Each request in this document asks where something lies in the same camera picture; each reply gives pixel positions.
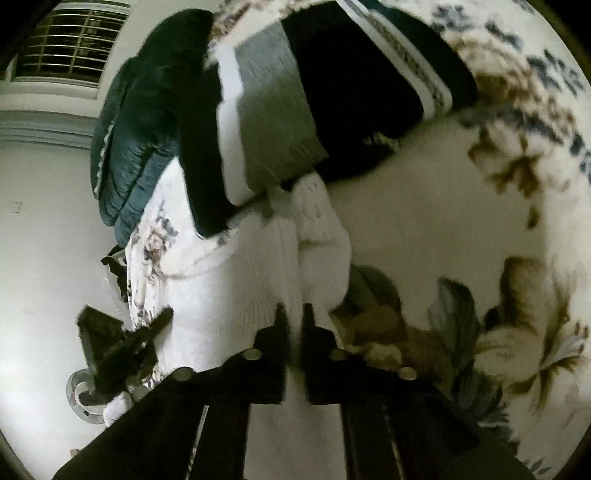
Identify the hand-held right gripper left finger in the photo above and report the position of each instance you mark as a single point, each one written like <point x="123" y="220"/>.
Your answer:
<point x="272" y="350"/>

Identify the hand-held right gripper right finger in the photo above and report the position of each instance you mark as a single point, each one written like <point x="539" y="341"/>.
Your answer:
<point x="318" y="360"/>

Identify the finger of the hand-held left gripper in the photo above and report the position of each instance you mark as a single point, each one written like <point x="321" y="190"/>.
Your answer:
<point x="99" y="334"/>
<point x="157" y="323"/>

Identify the white knit sweater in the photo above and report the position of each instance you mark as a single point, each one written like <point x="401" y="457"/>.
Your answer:
<point x="258" y="286"/>

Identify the dark green folded quilt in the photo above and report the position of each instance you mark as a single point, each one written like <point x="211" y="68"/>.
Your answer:
<point x="157" y="184"/>

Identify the dark green pillow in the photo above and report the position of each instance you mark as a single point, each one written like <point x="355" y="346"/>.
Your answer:
<point x="117" y="138"/>

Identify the floral blanket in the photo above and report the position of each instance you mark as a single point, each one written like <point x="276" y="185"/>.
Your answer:
<point x="438" y="207"/>

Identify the striped folded garment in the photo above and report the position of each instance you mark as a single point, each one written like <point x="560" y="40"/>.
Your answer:
<point x="277" y="106"/>

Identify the barred window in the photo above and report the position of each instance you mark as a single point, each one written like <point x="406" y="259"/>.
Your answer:
<point x="69" y="46"/>

